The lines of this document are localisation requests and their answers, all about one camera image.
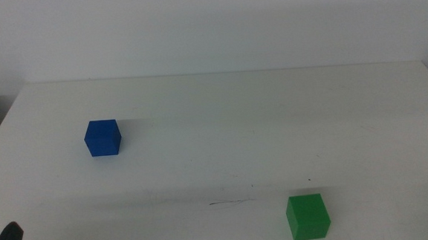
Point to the blue cube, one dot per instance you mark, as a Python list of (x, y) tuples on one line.
[(103, 139)]

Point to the green cube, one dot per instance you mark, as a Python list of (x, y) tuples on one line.
[(309, 218)]

